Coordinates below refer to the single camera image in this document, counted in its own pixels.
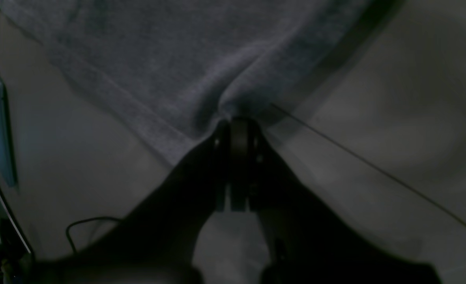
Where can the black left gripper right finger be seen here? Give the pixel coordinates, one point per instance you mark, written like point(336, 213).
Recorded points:
point(308, 242)

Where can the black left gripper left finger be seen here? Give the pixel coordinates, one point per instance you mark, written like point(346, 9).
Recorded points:
point(154, 243)

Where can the grey T-shirt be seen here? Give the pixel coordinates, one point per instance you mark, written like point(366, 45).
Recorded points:
point(172, 69)

